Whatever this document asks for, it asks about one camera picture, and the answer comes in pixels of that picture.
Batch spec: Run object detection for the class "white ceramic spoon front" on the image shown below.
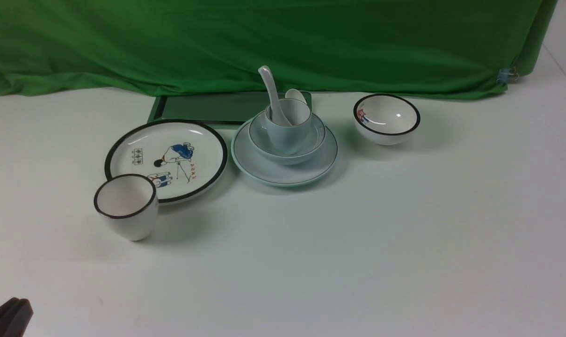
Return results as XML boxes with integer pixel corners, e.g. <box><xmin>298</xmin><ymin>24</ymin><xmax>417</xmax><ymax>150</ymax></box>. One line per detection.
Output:
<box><xmin>258</xmin><ymin>66</ymin><xmax>291</xmax><ymax>126</ymax></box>

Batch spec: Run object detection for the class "white plate with cartoon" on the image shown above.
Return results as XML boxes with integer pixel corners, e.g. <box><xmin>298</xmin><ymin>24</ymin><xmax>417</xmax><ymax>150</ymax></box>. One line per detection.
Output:
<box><xmin>104</xmin><ymin>119</ymin><xmax>229</xmax><ymax>205</ymax></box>

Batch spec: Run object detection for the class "blue binder clip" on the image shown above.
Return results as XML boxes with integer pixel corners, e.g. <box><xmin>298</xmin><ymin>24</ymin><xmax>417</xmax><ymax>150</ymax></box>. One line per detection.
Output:
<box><xmin>495</xmin><ymin>67</ymin><xmax>520</xmax><ymax>84</ymax></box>

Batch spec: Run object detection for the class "dark green rectangular tray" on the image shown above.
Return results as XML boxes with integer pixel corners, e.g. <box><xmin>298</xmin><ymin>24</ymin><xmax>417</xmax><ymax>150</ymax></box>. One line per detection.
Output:
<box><xmin>147</xmin><ymin>91</ymin><xmax>270</xmax><ymax>125</ymax></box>

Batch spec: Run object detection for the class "pale blue plate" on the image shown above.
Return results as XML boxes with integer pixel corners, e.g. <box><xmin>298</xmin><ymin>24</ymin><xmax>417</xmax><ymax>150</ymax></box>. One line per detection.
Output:
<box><xmin>230</xmin><ymin>121</ymin><xmax>339</xmax><ymax>188</ymax></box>

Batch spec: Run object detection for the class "pale blue bowl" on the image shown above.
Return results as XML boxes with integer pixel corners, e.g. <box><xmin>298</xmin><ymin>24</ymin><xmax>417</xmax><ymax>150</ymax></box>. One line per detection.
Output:
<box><xmin>247</xmin><ymin>111</ymin><xmax>327</xmax><ymax>166</ymax></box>

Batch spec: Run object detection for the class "white ceramic spoon back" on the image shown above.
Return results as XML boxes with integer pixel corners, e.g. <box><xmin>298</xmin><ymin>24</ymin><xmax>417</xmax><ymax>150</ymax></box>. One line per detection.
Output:
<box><xmin>285</xmin><ymin>89</ymin><xmax>307</xmax><ymax>105</ymax></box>

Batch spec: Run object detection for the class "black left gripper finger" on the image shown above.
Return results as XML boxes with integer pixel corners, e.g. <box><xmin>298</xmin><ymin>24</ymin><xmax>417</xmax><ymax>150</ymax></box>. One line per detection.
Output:
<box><xmin>0</xmin><ymin>297</ymin><xmax>34</xmax><ymax>337</ymax></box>

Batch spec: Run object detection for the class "pale blue cup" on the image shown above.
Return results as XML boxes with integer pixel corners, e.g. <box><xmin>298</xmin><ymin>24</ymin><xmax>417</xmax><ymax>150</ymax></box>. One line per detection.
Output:
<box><xmin>265</xmin><ymin>98</ymin><xmax>312</xmax><ymax>155</ymax></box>

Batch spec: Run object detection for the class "green backdrop cloth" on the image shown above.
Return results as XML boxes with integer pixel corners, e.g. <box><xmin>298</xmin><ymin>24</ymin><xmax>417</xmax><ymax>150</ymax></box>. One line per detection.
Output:
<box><xmin>0</xmin><ymin>0</ymin><xmax>557</xmax><ymax>100</ymax></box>

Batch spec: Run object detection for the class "white cup black rim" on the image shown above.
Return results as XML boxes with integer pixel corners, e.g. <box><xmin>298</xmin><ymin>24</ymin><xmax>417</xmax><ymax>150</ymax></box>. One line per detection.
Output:
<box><xmin>93</xmin><ymin>174</ymin><xmax>159</xmax><ymax>242</ymax></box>

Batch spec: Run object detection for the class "white bowl black rim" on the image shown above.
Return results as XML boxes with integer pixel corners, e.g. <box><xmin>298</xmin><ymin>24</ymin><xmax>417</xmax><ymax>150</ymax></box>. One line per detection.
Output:
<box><xmin>352</xmin><ymin>94</ymin><xmax>421</xmax><ymax>146</ymax></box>

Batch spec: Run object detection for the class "white ceramic spoon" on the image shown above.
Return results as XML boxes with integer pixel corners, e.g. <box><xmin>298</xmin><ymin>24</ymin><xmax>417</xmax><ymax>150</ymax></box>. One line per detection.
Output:
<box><xmin>258</xmin><ymin>66</ymin><xmax>291</xmax><ymax>126</ymax></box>
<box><xmin>285</xmin><ymin>89</ymin><xmax>307</xmax><ymax>105</ymax></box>

